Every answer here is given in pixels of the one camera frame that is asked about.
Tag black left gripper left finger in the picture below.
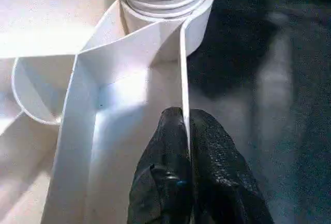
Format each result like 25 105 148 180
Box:
126 107 194 224

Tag black work mat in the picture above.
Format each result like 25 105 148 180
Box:
185 0 331 224

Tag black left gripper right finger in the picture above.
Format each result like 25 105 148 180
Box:
189 108 275 224

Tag white plastic table top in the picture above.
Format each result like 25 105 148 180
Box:
0 0 217 224

